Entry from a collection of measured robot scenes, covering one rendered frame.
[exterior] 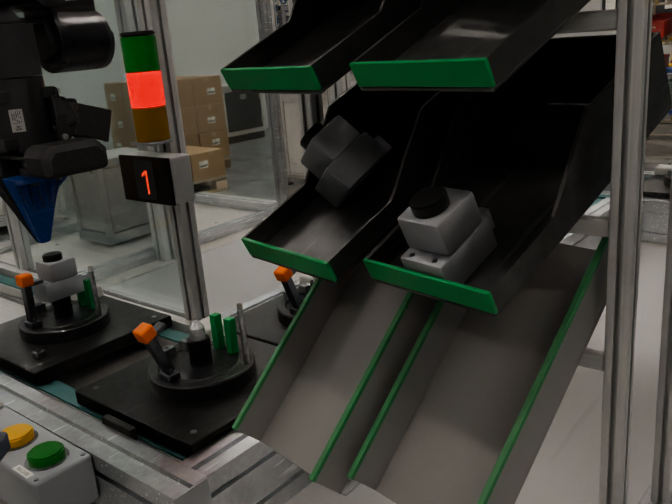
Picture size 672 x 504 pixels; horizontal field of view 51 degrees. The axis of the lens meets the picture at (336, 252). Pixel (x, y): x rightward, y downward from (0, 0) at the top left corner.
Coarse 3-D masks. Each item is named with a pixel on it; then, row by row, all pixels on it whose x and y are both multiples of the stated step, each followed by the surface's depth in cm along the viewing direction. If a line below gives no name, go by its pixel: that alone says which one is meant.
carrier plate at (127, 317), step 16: (112, 304) 123; (128, 304) 122; (16, 320) 119; (112, 320) 116; (128, 320) 115; (144, 320) 115; (160, 320) 114; (0, 336) 113; (16, 336) 112; (96, 336) 110; (112, 336) 109; (128, 336) 110; (0, 352) 107; (16, 352) 106; (48, 352) 105; (64, 352) 105; (80, 352) 104; (96, 352) 106; (112, 352) 108; (16, 368) 102; (32, 368) 100; (48, 368) 100; (64, 368) 102
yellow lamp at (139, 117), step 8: (136, 112) 102; (144, 112) 102; (152, 112) 102; (160, 112) 103; (136, 120) 103; (144, 120) 102; (152, 120) 102; (160, 120) 103; (136, 128) 103; (144, 128) 102; (152, 128) 102; (160, 128) 103; (168, 128) 105; (136, 136) 104; (144, 136) 103; (152, 136) 103; (160, 136) 103; (168, 136) 105
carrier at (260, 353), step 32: (224, 320) 94; (192, 352) 92; (224, 352) 96; (256, 352) 100; (96, 384) 94; (128, 384) 93; (160, 384) 88; (192, 384) 87; (224, 384) 88; (128, 416) 85; (160, 416) 84; (192, 416) 84; (224, 416) 83; (192, 448) 78
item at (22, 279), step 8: (16, 280) 108; (24, 280) 107; (32, 280) 108; (40, 280) 110; (24, 288) 108; (24, 296) 108; (32, 296) 109; (24, 304) 109; (32, 304) 109; (32, 312) 109; (32, 320) 109
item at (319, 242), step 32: (352, 96) 74; (384, 96) 77; (416, 96) 80; (448, 96) 65; (384, 128) 78; (416, 128) 63; (448, 128) 66; (384, 160) 74; (416, 160) 64; (352, 192) 71; (384, 192) 68; (288, 224) 71; (320, 224) 69; (352, 224) 66; (384, 224) 63; (256, 256) 69; (288, 256) 63; (320, 256) 64; (352, 256) 61
